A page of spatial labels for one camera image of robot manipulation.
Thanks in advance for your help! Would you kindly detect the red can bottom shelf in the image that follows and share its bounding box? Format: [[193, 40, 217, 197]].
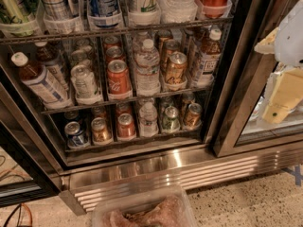
[[117, 113, 136, 140]]

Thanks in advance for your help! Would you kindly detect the clear plastic bin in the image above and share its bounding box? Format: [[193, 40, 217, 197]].
[[92, 185, 198, 227]]

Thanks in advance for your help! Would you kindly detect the clear bottle top shelf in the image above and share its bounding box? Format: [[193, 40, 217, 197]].
[[157, 0, 198, 24]]

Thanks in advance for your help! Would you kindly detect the small water bottle bottom shelf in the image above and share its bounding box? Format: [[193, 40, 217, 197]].
[[139, 102, 158, 137]]

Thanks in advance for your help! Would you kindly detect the gold can bottom shelf left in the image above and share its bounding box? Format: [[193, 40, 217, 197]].
[[91, 117, 113, 145]]

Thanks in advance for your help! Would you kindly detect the gold can bottom shelf right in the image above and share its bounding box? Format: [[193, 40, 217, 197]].
[[183, 103, 202, 129]]

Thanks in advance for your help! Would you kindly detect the white arizona can top shelf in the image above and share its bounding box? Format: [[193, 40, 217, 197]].
[[128, 0, 160, 26]]

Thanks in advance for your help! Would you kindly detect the steel fridge vent grille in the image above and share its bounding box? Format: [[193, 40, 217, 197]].
[[60, 141, 303, 215]]

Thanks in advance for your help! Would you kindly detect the silver can middle shelf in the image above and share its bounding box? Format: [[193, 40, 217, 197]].
[[71, 64, 102, 105]]

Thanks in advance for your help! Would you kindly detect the clear water bottle middle shelf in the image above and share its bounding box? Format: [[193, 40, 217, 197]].
[[134, 39, 160, 96]]

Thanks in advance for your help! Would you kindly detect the blue pepsi can bottom shelf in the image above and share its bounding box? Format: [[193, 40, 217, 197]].
[[64, 121, 89, 148]]

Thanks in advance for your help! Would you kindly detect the top wire shelf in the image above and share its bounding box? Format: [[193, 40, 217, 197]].
[[0, 16, 234, 44]]

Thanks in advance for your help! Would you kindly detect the tea bottle white cap left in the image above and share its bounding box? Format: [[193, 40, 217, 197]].
[[11, 52, 68, 104]]

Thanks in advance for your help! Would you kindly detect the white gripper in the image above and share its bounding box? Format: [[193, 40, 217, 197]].
[[254, 0, 303, 124]]

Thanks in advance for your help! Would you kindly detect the red cola can front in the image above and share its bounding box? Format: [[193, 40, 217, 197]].
[[107, 60, 133, 100]]

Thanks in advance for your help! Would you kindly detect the gold can shelf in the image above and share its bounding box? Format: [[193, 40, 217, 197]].
[[164, 52, 187, 91], [91, 117, 113, 145], [183, 103, 202, 129]]

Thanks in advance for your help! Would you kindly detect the green can bottom shelf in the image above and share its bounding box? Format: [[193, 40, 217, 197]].
[[161, 106, 180, 132]]

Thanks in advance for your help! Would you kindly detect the tea bottle right middle shelf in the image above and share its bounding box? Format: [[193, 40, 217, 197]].
[[190, 27, 222, 85]]

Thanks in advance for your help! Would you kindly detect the orange cable on floor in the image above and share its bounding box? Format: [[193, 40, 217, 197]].
[[2, 202, 34, 227]]

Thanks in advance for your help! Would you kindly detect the gold can middle shelf front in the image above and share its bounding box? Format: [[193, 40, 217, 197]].
[[164, 52, 187, 91]]

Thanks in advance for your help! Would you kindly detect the blue white can top shelf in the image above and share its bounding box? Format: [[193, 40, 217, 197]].
[[87, 0, 122, 30]]

